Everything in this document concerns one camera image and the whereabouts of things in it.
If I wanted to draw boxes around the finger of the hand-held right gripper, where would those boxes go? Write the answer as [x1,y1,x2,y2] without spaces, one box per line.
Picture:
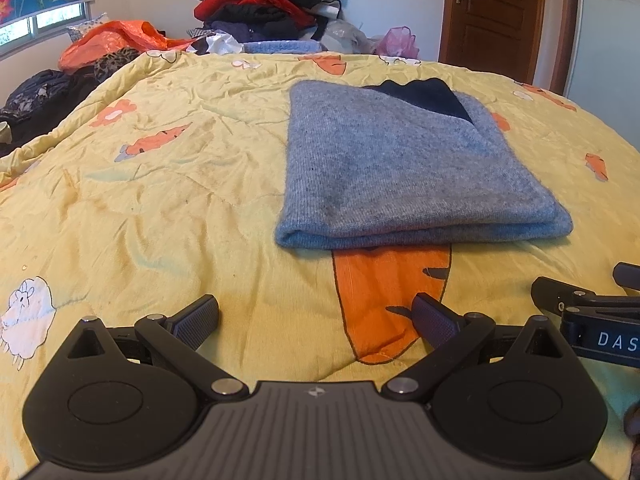
[531,276,640,317]
[612,261,640,291]

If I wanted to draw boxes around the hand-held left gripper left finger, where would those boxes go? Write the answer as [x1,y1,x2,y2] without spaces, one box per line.
[67,294,250,401]

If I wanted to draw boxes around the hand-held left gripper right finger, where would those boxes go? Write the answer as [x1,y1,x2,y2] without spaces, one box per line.
[382,291,573,402]

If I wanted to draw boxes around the grey sweater with navy sleeves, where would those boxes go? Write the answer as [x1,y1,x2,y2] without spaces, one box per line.
[274,77,574,252]

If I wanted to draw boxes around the dark navy clothes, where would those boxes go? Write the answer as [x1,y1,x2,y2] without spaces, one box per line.
[202,4,316,43]

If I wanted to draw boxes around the yellow printed blanket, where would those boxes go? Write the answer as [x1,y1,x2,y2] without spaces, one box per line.
[0,50,640,480]

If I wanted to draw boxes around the dark floral cloth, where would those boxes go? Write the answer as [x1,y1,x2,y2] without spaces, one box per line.
[0,69,98,158]

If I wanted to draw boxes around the leopard print cloth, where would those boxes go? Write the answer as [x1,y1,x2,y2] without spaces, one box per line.
[92,47,143,83]

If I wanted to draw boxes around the white crumpled cloth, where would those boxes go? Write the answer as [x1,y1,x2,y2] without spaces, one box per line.
[197,31,246,56]

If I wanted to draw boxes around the pink plastic bag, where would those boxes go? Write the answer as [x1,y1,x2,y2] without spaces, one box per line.
[375,26,418,61]

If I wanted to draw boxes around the brown wooden door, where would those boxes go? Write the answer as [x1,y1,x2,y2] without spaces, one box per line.
[439,0,581,96]

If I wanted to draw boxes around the light blue knit garment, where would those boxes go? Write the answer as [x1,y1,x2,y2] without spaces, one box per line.
[244,40,328,56]

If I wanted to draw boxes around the orange plastic bag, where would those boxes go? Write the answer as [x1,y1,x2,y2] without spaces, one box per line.
[59,20,198,73]

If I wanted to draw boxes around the white plastic bag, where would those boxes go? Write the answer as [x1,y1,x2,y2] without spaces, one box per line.
[320,19,381,56]

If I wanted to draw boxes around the patterned pillow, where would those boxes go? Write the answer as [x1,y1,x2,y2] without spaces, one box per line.
[67,12,111,43]

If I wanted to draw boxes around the window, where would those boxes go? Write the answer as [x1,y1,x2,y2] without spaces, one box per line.
[0,0,88,58]

